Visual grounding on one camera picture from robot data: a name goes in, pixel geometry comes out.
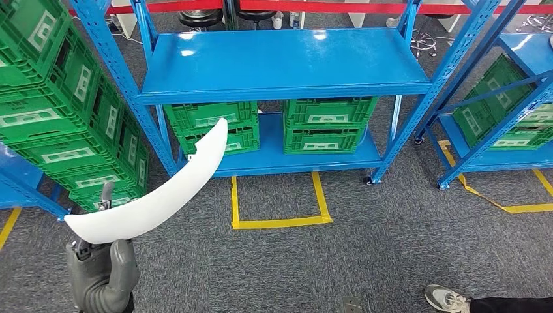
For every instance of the black stanchion post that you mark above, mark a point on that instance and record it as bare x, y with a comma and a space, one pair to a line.
231, 13

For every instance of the yellow floor tape square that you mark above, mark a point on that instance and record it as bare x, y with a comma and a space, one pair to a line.
281, 223

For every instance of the yellow floor tape line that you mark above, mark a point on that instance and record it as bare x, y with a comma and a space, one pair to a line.
8, 229
488, 196

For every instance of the dark robot body piece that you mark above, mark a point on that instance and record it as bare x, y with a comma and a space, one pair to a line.
352, 304

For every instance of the blue metal shelf rack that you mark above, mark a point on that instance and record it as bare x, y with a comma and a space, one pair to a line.
17, 172
497, 160
281, 60

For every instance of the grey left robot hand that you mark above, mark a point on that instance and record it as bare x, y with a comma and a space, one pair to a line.
99, 268

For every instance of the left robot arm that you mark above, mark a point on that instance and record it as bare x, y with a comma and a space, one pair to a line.
103, 304

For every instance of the small plastic bottle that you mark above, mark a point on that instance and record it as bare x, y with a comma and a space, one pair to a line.
293, 19
298, 21

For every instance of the black round stool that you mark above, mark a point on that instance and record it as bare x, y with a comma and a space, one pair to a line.
423, 43
255, 15
201, 18

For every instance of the person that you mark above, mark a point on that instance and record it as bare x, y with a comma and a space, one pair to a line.
497, 304
277, 19
394, 22

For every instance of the white curved plastic part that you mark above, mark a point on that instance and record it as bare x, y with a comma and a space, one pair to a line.
173, 194

